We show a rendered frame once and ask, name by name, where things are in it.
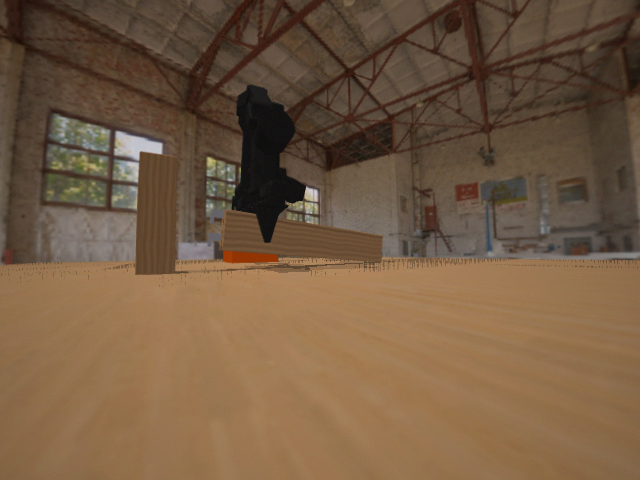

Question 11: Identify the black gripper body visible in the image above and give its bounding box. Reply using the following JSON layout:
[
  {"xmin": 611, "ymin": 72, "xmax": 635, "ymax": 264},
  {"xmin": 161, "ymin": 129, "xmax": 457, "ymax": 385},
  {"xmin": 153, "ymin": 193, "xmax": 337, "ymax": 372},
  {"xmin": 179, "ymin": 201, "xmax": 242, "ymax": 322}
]
[{"xmin": 237, "ymin": 159, "xmax": 301, "ymax": 210}]

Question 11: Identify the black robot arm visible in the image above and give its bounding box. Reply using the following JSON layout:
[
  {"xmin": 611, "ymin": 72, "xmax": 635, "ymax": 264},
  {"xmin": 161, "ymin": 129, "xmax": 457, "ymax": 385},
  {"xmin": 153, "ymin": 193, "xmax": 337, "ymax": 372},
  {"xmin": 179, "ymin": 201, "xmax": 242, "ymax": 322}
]
[{"xmin": 232, "ymin": 85, "xmax": 306, "ymax": 212}]

